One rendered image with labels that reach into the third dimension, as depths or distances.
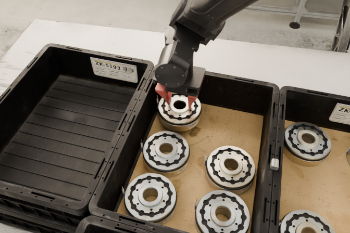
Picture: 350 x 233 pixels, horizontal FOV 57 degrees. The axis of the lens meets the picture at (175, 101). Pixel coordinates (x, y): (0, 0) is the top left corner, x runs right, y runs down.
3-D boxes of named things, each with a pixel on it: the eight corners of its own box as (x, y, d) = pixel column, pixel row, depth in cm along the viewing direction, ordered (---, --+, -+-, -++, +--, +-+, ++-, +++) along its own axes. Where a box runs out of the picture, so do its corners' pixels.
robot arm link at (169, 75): (226, 16, 60) (186, -9, 58) (222, 55, 52) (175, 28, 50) (193, 57, 68) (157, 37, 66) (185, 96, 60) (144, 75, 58)
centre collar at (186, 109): (172, 96, 79) (172, 95, 79) (191, 101, 78) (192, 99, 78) (166, 112, 76) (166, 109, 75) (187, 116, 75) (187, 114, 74)
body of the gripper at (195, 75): (199, 94, 68) (200, 67, 62) (152, 86, 70) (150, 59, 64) (205, 74, 72) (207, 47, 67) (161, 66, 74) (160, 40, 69)
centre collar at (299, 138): (296, 128, 75) (297, 127, 74) (319, 133, 74) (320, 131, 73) (296, 145, 72) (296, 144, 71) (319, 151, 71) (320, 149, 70)
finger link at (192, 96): (196, 119, 74) (197, 90, 67) (165, 113, 75) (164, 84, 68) (202, 99, 78) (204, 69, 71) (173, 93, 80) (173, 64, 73)
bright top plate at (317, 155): (285, 119, 77) (286, 117, 77) (329, 128, 75) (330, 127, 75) (282, 153, 71) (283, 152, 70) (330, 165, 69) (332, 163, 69)
